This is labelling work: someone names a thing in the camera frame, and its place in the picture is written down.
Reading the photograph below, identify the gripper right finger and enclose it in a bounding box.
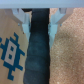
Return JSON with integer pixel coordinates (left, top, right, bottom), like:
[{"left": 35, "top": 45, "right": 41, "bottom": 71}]
[{"left": 47, "top": 8, "right": 68, "bottom": 39}]

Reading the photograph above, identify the wooden drawer box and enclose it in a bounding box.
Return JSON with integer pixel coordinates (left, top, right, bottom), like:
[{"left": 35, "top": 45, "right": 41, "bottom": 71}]
[{"left": 0, "top": 8, "right": 33, "bottom": 84}]

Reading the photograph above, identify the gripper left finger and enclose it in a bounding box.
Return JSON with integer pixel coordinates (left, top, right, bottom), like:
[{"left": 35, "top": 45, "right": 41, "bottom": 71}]
[{"left": 7, "top": 8, "right": 33, "bottom": 37}]

